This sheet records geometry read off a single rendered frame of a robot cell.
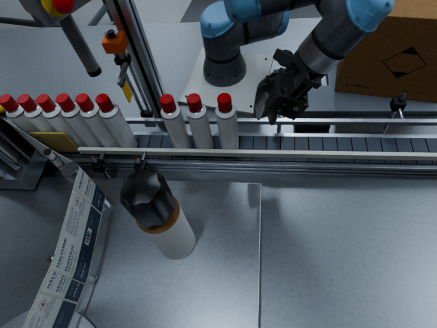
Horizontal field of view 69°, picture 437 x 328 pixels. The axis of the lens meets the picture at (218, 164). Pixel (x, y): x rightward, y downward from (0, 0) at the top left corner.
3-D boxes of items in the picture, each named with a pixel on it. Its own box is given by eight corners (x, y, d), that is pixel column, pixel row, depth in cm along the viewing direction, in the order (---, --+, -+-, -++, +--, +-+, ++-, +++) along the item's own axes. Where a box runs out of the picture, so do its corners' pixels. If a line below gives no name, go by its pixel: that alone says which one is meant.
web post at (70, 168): (93, 212, 85) (56, 177, 69) (98, 196, 87) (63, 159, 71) (110, 213, 84) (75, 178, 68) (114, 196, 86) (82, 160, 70)
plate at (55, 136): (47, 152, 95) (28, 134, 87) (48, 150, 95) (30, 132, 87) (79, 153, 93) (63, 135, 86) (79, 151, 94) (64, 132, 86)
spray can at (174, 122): (173, 154, 92) (153, 107, 74) (175, 140, 94) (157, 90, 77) (190, 155, 91) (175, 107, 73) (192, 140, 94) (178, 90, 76)
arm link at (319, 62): (309, 21, 57) (345, 39, 60) (294, 40, 61) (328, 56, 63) (312, 49, 53) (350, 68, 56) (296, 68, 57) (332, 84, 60)
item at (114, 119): (119, 153, 94) (88, 106, 76) (123, 138, 96) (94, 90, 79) (136, 153, 93) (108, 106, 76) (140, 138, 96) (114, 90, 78)
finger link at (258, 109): (244, 129, 74) (264, 105, 67) (244, 109, 77) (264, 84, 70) (255, 133, 75) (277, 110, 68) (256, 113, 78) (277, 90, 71)
